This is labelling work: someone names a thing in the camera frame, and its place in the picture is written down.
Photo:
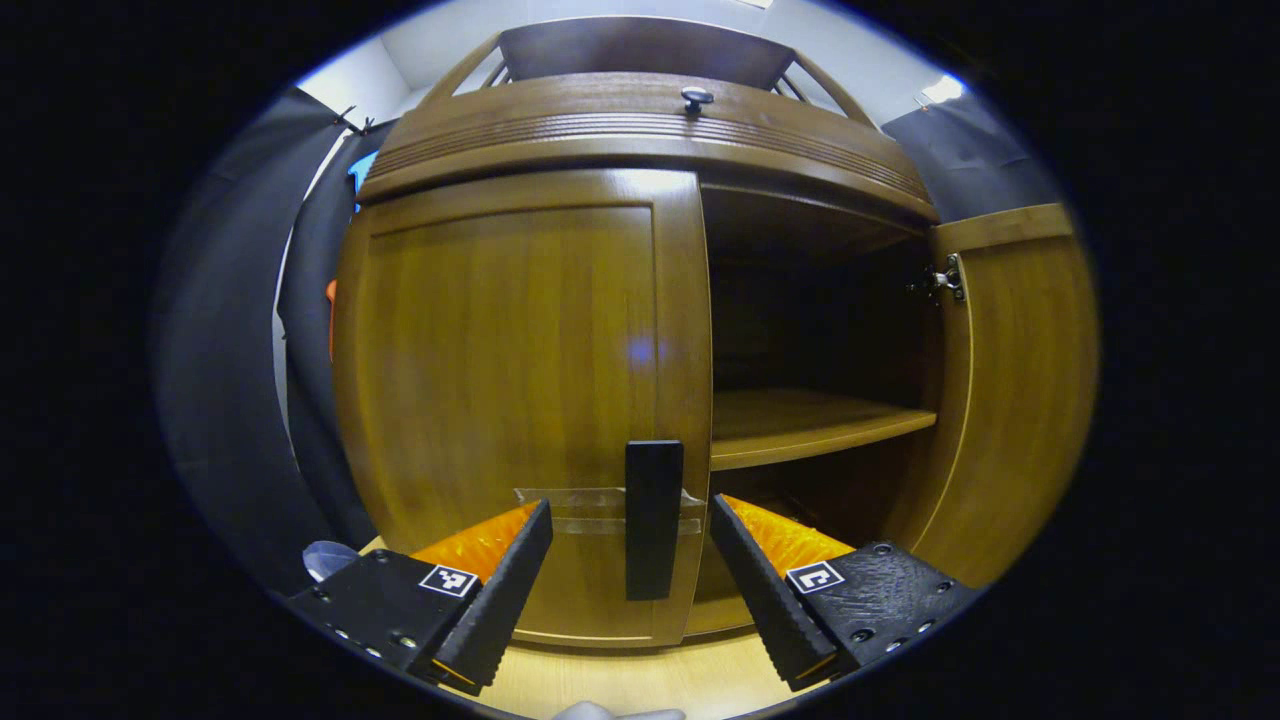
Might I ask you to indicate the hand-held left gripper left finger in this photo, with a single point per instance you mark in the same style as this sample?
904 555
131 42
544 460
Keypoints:
505 600

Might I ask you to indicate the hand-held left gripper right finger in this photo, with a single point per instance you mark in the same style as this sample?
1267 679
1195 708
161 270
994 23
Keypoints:
765 600

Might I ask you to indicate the wooden double-door shoe cabinet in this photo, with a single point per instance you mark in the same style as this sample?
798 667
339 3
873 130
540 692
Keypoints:
800 420

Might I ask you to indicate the wooden shoe cabinet door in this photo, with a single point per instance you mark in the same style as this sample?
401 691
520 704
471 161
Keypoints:
1020 400
500 350

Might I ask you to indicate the black backdrop cloth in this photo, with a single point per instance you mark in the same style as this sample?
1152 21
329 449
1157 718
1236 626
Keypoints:
220 350

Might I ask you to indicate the wooden drawer with black knob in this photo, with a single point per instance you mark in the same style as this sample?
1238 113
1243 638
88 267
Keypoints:
600 130

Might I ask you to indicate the small ceiling light panel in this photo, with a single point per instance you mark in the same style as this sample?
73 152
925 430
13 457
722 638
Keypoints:
942 90

